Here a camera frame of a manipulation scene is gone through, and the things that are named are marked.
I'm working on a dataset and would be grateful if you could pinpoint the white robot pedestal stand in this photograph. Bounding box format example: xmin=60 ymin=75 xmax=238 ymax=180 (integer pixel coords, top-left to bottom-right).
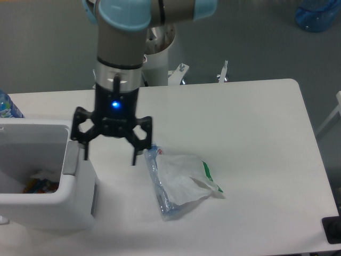
xmin=92 ymin=22 xmax=229 ymax=90

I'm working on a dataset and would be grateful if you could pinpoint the black device at table edge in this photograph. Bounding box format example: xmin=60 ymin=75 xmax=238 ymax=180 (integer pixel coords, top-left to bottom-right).
xmin=322 ymin=216 xmax=340 ymax=244

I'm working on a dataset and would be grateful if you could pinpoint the blue labelled bottle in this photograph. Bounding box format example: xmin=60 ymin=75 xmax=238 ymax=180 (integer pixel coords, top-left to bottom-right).
xmin=1 ymin=91 xmax=25 ymax=118

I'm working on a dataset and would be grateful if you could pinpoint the large blue water jug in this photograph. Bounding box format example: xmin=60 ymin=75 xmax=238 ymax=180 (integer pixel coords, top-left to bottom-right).
xmin=295 ymin=0 xmax=340 ymax=33

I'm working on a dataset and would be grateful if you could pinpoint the white furniture leg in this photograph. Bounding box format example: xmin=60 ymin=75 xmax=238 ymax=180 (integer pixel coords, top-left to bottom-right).
xmin=315 ymin=91 xmax=340 ymax=140

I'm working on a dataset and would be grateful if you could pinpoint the colourful trash inside can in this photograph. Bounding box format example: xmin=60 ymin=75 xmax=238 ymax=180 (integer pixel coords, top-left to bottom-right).
xmin=22 ymin=170 xmax=61 ymax=194

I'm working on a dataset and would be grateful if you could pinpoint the crushed clear plastic bottle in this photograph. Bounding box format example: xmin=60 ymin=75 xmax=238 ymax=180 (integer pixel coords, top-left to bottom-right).
xmin=144 ymin=144 xmax=182 ymax=221

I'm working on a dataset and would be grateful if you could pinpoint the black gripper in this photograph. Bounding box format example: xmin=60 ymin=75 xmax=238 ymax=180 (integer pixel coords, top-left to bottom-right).
xmin=70 ymin=84 xmax=153 ymax=166

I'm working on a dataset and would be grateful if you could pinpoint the white green plastic bag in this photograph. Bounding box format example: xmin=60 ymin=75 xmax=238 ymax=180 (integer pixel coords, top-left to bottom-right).
xmin=156 ymin=154 xmax=223 ymax=205

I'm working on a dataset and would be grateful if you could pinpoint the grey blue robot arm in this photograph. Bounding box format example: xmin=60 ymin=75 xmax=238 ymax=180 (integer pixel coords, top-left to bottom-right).
xmin=70 ymin=1 xmax=218 ymax=154

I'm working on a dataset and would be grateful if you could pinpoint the white push-lid trash can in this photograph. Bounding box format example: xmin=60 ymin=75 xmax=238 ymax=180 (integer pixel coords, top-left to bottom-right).
xmin=1 ymin=118 xmax=99 ymax=230

